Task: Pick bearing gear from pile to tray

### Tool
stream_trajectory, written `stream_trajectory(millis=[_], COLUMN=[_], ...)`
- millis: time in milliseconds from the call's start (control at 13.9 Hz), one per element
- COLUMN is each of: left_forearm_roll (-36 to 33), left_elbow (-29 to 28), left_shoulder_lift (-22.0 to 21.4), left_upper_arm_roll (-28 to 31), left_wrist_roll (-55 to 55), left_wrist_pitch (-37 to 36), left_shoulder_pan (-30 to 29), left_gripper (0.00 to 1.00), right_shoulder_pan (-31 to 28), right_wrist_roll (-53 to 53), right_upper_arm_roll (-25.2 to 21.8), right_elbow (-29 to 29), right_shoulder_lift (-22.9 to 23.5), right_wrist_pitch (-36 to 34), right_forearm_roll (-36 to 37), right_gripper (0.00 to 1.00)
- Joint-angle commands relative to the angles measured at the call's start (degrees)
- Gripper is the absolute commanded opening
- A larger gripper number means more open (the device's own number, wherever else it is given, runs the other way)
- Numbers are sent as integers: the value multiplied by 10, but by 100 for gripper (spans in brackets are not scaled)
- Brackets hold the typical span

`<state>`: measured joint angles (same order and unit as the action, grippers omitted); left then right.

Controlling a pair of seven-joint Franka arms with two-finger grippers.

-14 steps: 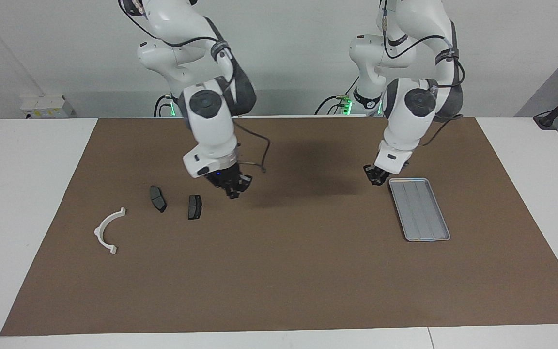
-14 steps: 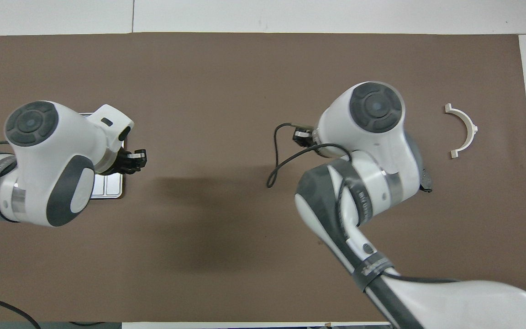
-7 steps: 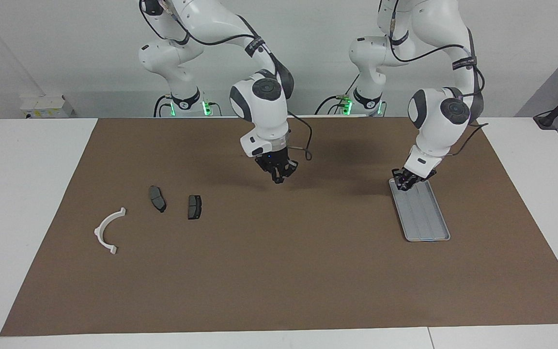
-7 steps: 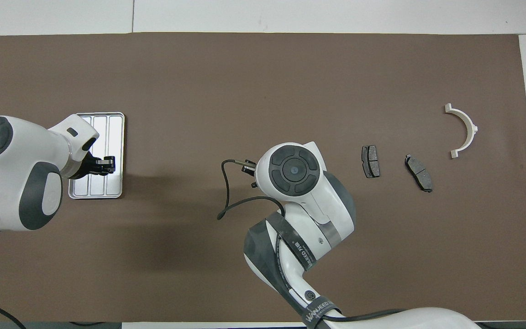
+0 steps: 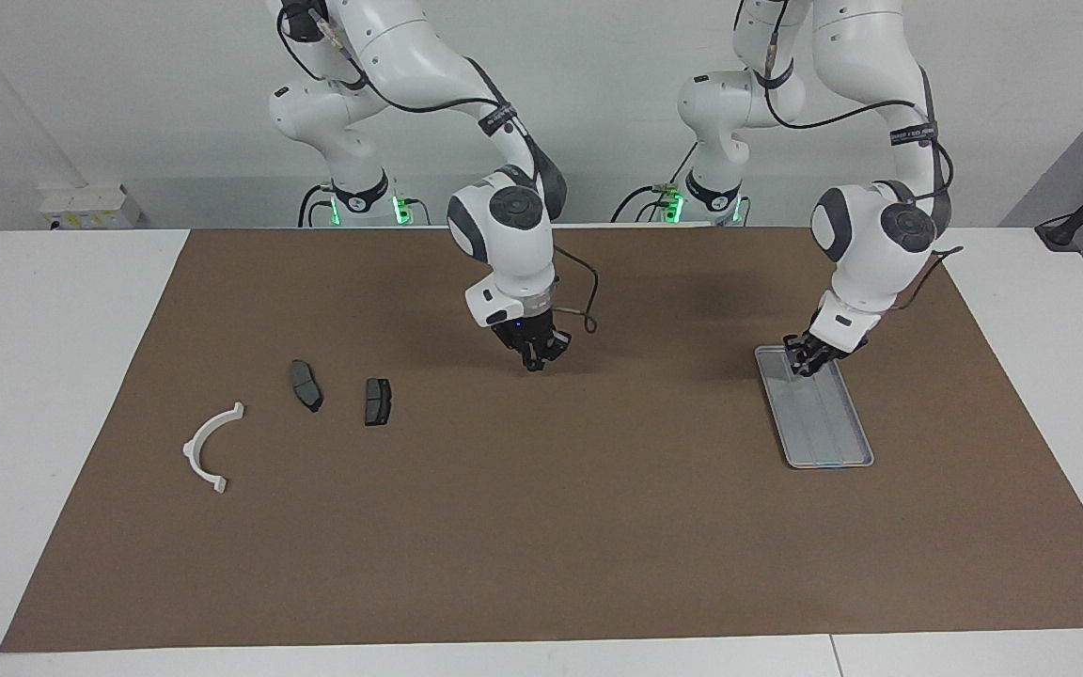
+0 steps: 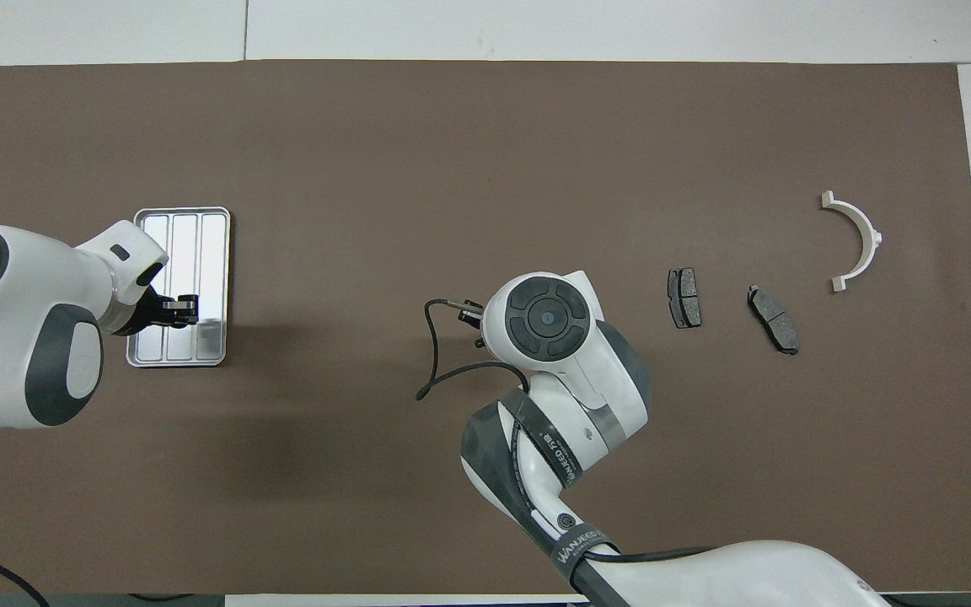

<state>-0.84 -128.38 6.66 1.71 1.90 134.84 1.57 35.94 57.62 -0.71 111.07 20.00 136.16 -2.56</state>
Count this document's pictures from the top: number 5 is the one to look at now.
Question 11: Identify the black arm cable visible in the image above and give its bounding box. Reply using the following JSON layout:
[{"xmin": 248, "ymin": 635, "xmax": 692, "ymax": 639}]
[
  {"xmin": 276, "ymin": 0, "xmax": 600, "ymax": 336},
  {"xmin": 737, "ymin": 0, "xmax": 965, "ymax": 311}
]

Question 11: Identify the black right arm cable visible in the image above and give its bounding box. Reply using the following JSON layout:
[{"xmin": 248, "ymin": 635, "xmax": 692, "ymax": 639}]
[{"xmin": 276, "ymin": 0, "xmax": 600, "ymax": 336}]

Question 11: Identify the white half-ring clamp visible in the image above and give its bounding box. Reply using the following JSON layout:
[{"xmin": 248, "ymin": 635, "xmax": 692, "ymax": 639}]
[{"xmin": 182, "ymin": 401, "xmax": 246, "ymax": 495}]

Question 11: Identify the elongated dark brake pad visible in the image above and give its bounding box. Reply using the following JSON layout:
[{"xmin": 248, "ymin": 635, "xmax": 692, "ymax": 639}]
[{"xmin": 290, "ymin": 360, "xmax": 324, "ymax": 413}]

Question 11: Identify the brown table mat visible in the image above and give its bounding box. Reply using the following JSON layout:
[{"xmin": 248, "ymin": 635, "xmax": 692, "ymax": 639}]
[{"xmin": 0, "ymin": 226, "xmax": 1083, "ymax": 653}]

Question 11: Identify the silver metal ribbed tray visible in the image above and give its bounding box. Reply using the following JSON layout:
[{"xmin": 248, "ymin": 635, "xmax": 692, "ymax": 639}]
[{"xmin": 754, "ymin": 345, "xmax": 875, "ymax": 469}]

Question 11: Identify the rectangular dark brake pad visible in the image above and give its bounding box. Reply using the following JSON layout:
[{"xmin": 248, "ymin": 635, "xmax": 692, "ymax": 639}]
[{"xmin": 364, "ymin": 378, "xmax": 394, "ymax": 427}]

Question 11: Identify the black base cable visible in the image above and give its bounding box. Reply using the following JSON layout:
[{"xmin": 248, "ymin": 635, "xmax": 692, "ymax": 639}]
[{"xmin": 610, "ymin": 179, "xmax": 698, "ymax": 224}]

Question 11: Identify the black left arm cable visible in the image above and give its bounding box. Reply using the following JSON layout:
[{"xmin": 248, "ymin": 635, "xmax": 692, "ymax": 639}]
[{"xmin": 737, "ymin": 0, "xmax": 965, "ymax": 311}]

